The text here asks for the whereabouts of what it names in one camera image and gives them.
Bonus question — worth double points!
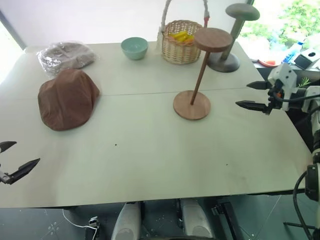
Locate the small black floor device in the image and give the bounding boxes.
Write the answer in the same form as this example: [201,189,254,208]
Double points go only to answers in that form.
[84,216,101,240]

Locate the black table frame leg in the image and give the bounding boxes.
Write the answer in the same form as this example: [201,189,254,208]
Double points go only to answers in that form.
[210,201,239,240]

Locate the grey hat stand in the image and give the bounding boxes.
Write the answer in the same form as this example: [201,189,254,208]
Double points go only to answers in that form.
[206,3,260,73]

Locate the yellow items in basket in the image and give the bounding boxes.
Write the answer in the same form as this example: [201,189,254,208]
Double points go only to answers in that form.
[168,30,195,43]

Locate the white floor cable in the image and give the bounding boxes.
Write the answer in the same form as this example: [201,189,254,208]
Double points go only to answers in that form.
[62,208,99,232]

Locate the wicker basket with handle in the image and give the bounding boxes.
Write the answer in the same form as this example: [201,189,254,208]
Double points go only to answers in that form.
[156,0,211,66]

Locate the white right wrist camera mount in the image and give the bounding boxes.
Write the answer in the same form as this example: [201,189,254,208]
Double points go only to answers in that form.
[266,62,299,111]

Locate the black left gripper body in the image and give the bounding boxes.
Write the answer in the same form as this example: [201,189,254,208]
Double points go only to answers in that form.
[0,162,13,186]

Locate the silver rounded robot leg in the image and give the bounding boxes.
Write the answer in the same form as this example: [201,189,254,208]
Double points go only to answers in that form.
[110,201,142,240]
[179,198,214,240]

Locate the light green bowl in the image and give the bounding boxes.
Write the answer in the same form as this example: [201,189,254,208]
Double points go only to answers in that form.
[120,37,149,61]

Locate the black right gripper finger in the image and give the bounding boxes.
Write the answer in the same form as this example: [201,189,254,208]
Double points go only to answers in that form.
[246,80,271,91]
[235,100,271,116]

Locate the blue plastic bottle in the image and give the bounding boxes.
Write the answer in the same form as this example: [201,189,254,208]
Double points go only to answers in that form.
[282,41,306,65]

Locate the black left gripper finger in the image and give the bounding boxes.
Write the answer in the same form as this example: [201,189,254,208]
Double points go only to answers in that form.
[8,157,41,186]
[0,140,18,154]

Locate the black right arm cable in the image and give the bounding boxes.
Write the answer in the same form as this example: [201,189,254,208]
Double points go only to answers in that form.
[273,90,320,240]

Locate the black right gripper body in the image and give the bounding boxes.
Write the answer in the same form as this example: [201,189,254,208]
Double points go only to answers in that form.
[265,84,285,115]

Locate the white box device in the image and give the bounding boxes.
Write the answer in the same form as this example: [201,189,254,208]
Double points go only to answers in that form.
[293,48,320,70]

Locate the brown cap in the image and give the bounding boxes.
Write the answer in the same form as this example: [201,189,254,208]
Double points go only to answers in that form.
[37,68,101,132]

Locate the brown wooden hat stand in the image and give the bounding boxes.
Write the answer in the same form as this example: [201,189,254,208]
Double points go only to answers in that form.
[173,27,234,121]

